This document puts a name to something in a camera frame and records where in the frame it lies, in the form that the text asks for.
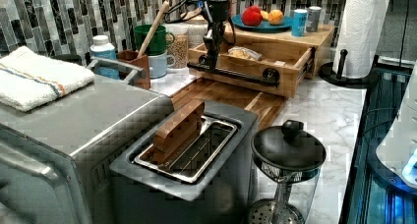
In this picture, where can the red apple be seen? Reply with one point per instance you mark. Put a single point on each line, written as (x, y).
(252, 16)

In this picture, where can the light blue mug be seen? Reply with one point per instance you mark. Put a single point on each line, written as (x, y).
(158, 64)

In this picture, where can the bagged food in drawer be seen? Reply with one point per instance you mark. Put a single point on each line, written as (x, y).
(245, 53)

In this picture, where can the white-capped blue bottle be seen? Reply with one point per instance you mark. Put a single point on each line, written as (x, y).
(102, 48)

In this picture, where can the wooden drawer cabinet box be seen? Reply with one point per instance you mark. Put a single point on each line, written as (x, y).
(319, 40)

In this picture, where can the grey can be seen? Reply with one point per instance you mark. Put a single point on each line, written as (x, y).
(313, 18)

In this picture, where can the wooden cutting board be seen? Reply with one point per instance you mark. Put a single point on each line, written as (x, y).
(266, 106)

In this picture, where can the blue can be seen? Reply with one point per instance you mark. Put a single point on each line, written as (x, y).
(299, 22)

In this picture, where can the glass jar of grains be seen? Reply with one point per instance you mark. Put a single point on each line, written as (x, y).
(177, 45)

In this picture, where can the wooden utensil stick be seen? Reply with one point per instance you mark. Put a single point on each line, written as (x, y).
(164, 7)

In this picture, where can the paper towel roll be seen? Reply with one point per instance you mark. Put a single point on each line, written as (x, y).
(359, 34)

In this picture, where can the teal plate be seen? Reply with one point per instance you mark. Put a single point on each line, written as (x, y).
(264, 26)

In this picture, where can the stainless toaster oven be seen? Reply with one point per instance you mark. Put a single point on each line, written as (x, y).
(55, 159)

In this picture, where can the white ceramic jar wooden lid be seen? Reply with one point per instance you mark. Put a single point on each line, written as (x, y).
(197, 27)

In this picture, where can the green mug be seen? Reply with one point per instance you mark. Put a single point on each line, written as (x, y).
(160, 40)

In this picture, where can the grey toaster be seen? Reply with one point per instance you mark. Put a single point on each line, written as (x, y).
(208, 184)

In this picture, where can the folded white towel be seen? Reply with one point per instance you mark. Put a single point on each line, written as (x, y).
(28, 80)

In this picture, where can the wooden drawer with black handle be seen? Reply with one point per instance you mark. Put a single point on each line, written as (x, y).
(284, 63)

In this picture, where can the black-lidded french press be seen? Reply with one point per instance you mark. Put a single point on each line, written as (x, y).
(286, 163)

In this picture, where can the yellow lemon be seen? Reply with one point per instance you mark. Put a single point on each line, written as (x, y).
(264, 15)

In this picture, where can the wooden toast block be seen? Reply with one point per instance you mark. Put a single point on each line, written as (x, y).
(176, 133)

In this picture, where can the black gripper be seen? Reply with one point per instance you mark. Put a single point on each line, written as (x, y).
(216, 13)

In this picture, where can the orange fruit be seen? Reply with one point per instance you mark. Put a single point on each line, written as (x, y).
(275, 17)

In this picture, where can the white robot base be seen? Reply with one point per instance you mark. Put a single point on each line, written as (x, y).
(398, 150)

